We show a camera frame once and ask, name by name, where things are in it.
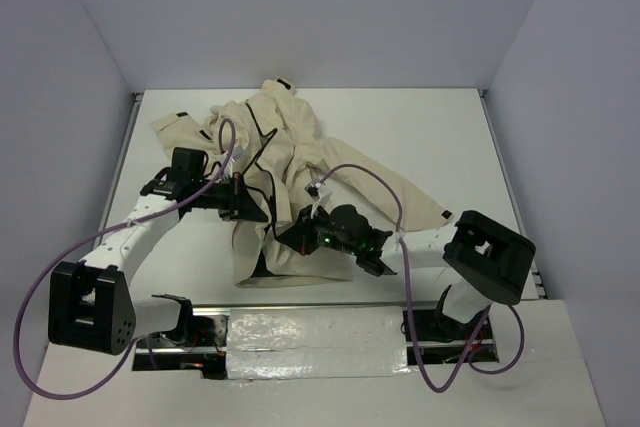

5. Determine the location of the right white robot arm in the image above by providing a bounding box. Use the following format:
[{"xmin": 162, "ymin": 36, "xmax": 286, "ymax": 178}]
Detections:
[{"xmin": 278, "ymin": 204, "xmax": 536, "ymax": 342}]

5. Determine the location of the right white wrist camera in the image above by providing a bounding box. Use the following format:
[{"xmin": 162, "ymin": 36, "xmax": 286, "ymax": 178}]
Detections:
[{"xmin": 305, "ymin": 181, "xmax": 332, "ymax": 220}]

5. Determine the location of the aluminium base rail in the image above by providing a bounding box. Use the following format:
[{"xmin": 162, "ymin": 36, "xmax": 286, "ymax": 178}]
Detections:
[{"xmin": 132, "ymin": 306, "xmax": 498, "ymax": 380}]

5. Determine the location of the beige jacket black lining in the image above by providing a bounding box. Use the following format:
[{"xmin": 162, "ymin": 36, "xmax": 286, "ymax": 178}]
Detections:
[{"xmin": 151, "ymin": 79, "xmax": 450, "ymax": 288}]

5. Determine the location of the right table edge rail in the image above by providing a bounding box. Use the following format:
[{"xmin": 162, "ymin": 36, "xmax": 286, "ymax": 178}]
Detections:
[{"xmin": 477, "ymin": 89, "xmax": 549, "ymax": 300}]

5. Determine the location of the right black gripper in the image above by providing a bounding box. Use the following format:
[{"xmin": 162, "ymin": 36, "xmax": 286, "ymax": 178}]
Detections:
[{"xmin": 278, "ymin": 203, "xmax": 359, "ymax": 255}]

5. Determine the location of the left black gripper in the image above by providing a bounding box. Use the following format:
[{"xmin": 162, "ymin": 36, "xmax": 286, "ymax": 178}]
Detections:
[{"xmin": 191, "ymin": 172, "xmax": 267, "ymax": 222}]

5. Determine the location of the silver tape sheet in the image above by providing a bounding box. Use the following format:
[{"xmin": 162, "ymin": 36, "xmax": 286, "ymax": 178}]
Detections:
[{"xmin": 226, "ymin": 306, "xmax": 409, "ymax": 380}]

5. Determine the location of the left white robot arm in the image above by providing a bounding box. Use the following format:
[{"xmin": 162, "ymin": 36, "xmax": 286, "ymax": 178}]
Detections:
[{"xmin": 48, "ymin": 148, "xmax": 268, "ymax": 355}]

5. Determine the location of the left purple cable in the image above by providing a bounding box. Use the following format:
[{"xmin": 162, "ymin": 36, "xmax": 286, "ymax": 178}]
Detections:
[{"xmin": 13, "ymin": 118, "xmax": 239, "ymax": 401}]

